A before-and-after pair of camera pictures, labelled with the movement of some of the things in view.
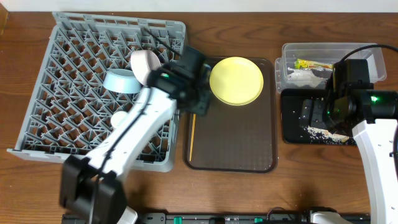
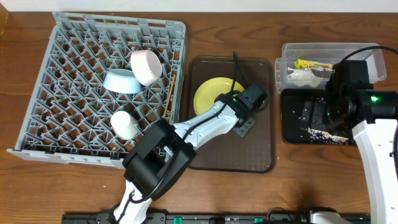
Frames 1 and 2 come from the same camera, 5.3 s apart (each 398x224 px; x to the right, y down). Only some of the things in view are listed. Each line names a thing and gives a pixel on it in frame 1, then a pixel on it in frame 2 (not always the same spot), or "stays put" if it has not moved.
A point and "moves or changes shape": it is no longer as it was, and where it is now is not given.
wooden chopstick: x=193 y=127 moves or changes shape
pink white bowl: x=142 y=62 stays put
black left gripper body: x=201 y=98 -> x=244 y=126
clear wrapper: x=299 y=78 stays put
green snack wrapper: x=300 y=63 stays put
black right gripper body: x=336 y=122 stays put
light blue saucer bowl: x=121 y=81 stays put
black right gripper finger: x=305 y=119 stays put
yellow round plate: x=236 y=81 moves or changes shape
